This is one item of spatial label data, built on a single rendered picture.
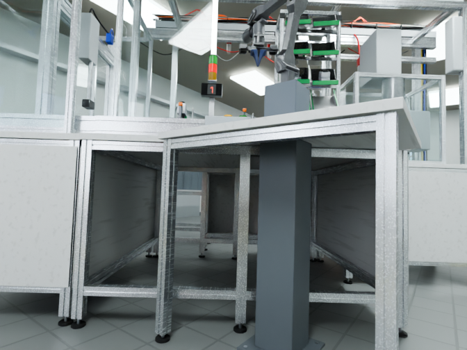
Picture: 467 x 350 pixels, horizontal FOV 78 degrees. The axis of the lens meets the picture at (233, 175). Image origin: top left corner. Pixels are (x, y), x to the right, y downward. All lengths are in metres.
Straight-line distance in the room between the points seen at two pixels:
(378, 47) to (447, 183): 1.15
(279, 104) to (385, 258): 0.68
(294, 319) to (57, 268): 1.04
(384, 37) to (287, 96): 1.69
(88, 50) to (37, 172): 0.94
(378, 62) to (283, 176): 1.73
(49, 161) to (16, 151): 0.16
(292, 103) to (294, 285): 0.69
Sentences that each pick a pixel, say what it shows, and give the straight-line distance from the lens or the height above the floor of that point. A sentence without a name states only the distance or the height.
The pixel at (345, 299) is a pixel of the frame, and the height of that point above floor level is 0.15.
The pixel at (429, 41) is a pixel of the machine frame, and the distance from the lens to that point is 3.45.
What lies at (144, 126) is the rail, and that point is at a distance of 1.46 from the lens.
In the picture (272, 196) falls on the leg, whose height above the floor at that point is 0.60.
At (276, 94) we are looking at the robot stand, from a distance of 1.21.
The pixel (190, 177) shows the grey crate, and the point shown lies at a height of 0.76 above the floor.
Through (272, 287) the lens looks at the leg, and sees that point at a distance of 1.19.
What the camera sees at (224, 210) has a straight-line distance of 3.05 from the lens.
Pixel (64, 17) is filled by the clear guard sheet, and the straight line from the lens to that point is 1.77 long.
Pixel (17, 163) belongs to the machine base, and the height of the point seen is 0.71.
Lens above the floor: 0.62
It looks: 3 degrees up
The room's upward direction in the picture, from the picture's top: 2 degrees clockwise
